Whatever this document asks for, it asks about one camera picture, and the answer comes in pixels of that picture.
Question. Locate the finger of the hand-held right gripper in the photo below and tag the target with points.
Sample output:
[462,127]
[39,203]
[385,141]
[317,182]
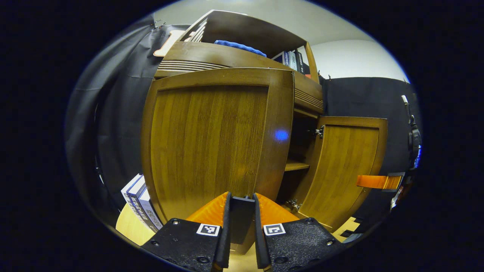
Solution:
[372,181]

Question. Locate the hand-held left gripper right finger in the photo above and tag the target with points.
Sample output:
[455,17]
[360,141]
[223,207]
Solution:
[259,241]

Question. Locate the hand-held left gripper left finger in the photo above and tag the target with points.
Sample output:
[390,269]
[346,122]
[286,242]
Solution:
[225,241]

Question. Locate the wooden shoe cabinet door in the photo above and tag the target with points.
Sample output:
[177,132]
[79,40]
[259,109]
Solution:
[208,139]
[340,170]

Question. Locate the wooden double-door shoe cabinet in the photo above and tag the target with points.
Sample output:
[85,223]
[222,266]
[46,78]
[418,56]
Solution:
[242,28]

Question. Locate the metal door hinge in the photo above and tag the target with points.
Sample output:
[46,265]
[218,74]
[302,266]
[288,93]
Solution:
[293,205]
[318,131]

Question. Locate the wooden cabinet drawer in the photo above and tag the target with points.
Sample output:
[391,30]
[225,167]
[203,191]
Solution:
[211,53]

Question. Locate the dark device on stand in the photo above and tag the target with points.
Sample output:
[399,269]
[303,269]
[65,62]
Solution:
[414,138]

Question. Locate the grey flat base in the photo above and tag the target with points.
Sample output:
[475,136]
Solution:
[352,238]

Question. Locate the wooden inner shelf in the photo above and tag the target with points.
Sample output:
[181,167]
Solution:
[295,165]

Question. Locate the thick blue white book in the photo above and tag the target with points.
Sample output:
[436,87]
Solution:
[135,200]
[149,211]
[126,192]

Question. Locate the black spine book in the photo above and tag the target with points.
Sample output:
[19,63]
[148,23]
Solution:
[302,63]

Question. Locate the white spine book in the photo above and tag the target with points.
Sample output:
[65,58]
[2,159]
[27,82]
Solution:
[292,60]

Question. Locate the picture cover book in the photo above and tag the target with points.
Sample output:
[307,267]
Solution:
[280,58]

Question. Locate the blue towel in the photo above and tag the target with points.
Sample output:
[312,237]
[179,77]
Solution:
[240,47]

